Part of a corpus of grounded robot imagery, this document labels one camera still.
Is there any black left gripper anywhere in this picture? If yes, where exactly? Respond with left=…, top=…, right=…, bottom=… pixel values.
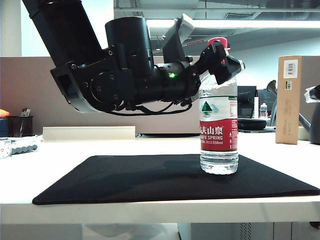
left=183, top=41, right=247, bottom=104

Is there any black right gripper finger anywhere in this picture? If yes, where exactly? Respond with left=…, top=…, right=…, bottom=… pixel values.
left=304, top=84, right=320, bottom=105

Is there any clear plastic water bottle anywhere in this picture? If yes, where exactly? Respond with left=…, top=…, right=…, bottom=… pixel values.
left=199, top=37, right=239, bottom=175

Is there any black mouse pad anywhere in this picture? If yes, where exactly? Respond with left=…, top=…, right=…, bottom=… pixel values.
left=32, top=152, right=320, bottom=206

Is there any beige partition behind cardboard box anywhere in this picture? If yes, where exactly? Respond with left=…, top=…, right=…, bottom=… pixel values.
left=298, top=55, right=320, bottom=141

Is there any tall brown cardboard box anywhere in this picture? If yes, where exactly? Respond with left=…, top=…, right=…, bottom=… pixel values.
left=275, top=55, right=303, bottom=145

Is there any grey watering can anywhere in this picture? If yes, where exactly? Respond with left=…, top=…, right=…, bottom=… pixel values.
left=298, top=99, right=320, bottom=145

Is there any black computer monitor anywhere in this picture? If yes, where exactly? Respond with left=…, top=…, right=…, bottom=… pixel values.
left=237, top=86, right=258, bottom=119
left=257, top=89, right=278, bottom=118

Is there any grey office chair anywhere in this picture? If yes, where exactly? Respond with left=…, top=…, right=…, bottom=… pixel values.
left=266, top=79, right=278, bottom=127

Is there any black round pouch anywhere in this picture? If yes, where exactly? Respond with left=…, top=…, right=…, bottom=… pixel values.
left=237, top=118, right=268, bottom=131

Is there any ceiling light strip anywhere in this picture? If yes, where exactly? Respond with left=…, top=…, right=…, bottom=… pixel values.
left=146, top=19, right=320, bottom=29

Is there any beige desk partition panel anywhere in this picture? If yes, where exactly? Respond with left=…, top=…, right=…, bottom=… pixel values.
left=0, top=55, right=237, bottom=138

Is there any black mesh pen holder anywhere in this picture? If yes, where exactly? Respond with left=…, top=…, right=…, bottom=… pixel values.
left=7, top=115, right=35, bottom=138

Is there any bag of grey discs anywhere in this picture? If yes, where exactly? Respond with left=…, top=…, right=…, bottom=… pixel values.
left=9, top=136, right=41, bottom=156

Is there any dark blue object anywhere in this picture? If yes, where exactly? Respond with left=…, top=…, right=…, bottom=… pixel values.
left=0, top=117, right=10, bottom=138

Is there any silver metal part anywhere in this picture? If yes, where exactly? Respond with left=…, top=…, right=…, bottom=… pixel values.
left=0, top=138, right=13, bottom=160

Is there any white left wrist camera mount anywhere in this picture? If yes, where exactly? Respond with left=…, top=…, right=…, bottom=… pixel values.
left=162, top=13, right=210, bottom=63

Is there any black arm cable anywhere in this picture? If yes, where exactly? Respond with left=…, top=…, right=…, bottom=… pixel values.
left=109, top=98, right=194, bottom=117

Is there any white cable tray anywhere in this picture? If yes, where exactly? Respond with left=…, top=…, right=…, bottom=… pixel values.
left=42, top=126, right=137, bottom=143

